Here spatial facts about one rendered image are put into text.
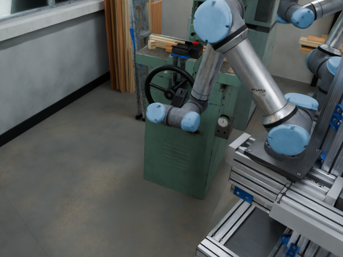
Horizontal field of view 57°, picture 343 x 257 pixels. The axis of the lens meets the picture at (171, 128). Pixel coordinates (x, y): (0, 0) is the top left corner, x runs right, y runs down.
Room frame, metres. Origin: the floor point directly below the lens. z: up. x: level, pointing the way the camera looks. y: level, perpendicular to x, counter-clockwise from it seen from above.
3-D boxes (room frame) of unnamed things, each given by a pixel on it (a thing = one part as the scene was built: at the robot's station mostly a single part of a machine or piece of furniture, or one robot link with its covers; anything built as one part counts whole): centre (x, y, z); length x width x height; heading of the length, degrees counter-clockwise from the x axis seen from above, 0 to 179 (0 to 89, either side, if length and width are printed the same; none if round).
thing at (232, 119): (1.49, -0.30, 0.58); 0.12 x 0.08 x 0.08; 160
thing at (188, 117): (1.02, -0.05, 0.90); 0.11 x 0.11 x 0.08; 66
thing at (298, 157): (0.98, -0.43, 0.87); 0.15 x 0.15 x 0.10
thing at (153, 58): (1.60, -0.07, 0.87); 0.61 x 0.30 x 0.06; 70
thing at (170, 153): (1.82, -0.14, 0.35); 0.58 x 0.45 x 0.71; 160
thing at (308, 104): (0.97, -0.43, 0.98); 0.13 x 0.12 x 0.14; 156
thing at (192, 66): (1.52, -0.04, 0.91); 0.15 x 0.14 x 0.09; 70
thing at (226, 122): (1.42, -0.27, 0.65); 0.06 x 0.04 x 0.08; 70
